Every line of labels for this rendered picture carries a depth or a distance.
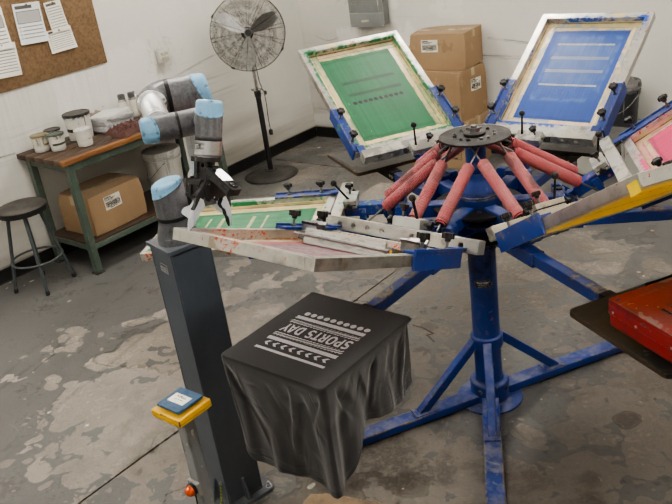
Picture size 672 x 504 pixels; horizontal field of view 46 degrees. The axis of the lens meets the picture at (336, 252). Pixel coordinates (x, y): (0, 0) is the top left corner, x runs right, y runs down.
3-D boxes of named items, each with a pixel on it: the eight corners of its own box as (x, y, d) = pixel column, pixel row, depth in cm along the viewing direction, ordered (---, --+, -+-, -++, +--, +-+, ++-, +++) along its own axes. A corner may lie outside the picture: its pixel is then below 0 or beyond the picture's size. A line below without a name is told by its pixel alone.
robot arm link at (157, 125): (127, 82, 258) (137, 115, 215) (160, 76, 261) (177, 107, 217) (135, 116, 263) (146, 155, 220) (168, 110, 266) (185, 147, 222)
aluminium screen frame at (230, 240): (314, 272, 212) (315, 258, 212) (172, 239, 248) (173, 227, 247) (458, 264, 274) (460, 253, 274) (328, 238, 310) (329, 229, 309)
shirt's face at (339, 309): (322, 390, 236) (321, 389, 236) (221, 355, 263) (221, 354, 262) (410, 318, 269) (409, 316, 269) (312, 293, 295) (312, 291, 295)
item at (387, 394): (344, 497, 254) (326, 387, 237) (335, 493, 256) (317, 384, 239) (421, 419, 285) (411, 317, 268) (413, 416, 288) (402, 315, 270)
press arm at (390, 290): (303, 378, 259) (300, 363, 257) (290, 374, 263) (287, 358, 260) (486, 234, 343) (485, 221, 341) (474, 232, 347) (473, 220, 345)
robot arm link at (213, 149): (228, 141, 217) (205, 141, 211) (227, 158, 218) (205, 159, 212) (209, 139, 222) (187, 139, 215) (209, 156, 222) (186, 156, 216)
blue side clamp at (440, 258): (413, 271, 250) (416, 249, 249) (400, 268, 253) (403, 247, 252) (460, 268, 273) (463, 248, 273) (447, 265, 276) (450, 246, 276)
